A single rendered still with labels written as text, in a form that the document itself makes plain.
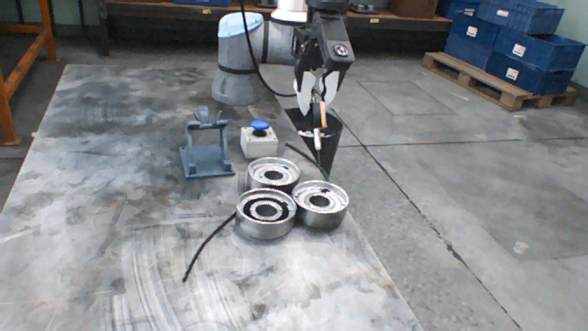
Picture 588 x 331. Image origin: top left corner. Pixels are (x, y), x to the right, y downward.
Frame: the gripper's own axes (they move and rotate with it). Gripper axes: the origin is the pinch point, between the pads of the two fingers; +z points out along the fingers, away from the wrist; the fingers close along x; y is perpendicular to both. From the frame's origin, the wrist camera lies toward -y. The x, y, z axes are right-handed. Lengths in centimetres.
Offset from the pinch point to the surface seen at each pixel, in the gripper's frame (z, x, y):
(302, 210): 13.5, 5.5, -12.9
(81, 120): 17, 44, 35
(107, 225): 16.7, 37.9, -6.7
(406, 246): 97, -83, 57
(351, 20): 56, -174, 324
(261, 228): 13.9, 14.0, -16.0
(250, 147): 13.8, 8.7, 11.7
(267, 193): 13.4, 10.2, -6.6
